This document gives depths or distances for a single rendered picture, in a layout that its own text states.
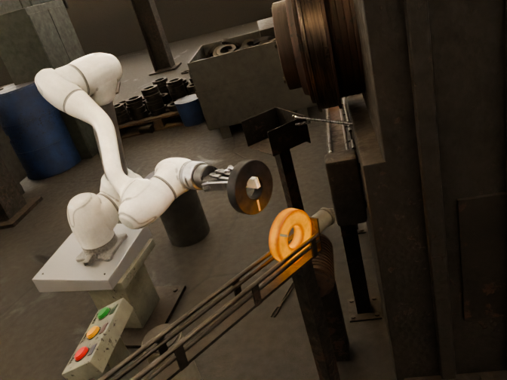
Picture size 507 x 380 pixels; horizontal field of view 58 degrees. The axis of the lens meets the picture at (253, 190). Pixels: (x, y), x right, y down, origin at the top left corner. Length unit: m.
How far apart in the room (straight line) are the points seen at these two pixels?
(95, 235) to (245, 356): 0.81
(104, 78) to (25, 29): 3.09
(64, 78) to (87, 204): 0.55
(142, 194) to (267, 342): 0.90
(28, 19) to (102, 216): 3.05
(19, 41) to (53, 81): 3.19
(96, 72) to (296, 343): 1.30
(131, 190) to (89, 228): 0.66
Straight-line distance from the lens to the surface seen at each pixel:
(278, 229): 1.21
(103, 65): 1.84
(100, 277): 2.04
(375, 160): 1.21
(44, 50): 4.85
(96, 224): 2.06
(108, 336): 1.37
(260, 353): 1.97
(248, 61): 4.03
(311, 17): 1.36
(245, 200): 1.25
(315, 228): 1.32
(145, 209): 1.40
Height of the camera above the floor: 1.40
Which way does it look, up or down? 26 degrees down
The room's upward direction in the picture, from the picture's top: 16 degrees counter-clockwise
